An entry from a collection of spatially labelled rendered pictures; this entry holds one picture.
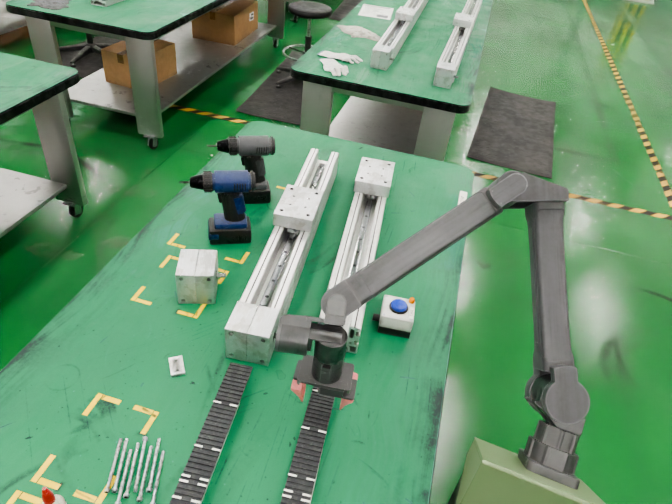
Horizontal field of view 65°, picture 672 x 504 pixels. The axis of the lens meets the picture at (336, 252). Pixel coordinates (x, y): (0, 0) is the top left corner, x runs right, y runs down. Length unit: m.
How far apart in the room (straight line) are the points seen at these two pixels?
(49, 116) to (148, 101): 0.85
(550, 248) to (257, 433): 0.67
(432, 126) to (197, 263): 1.76
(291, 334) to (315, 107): 2.09
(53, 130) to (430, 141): 1.83
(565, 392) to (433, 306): 0.53
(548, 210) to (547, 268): 0.10
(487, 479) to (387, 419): 0.29
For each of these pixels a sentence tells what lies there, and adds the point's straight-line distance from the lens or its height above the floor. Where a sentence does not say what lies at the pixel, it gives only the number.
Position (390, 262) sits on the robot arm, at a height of 1.14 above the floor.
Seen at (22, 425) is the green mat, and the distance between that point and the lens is 1.24.
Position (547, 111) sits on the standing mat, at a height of 0.02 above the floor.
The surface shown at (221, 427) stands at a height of 0.81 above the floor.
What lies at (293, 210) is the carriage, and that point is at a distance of 1.48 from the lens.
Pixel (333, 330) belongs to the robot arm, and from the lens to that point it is 0.97.
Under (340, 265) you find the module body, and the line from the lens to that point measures 1.37.
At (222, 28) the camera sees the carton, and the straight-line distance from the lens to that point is 4.87.
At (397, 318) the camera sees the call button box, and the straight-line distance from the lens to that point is 1.29.
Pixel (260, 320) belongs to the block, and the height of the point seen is 0.87.
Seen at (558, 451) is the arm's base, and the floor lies 0.95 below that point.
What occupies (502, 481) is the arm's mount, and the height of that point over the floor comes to 0.95.
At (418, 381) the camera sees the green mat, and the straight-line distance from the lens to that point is 1.26.
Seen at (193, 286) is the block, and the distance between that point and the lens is 1.34.
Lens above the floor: 1.74
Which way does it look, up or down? 38 degrees down
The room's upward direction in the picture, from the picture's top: 8 degrees clockwise
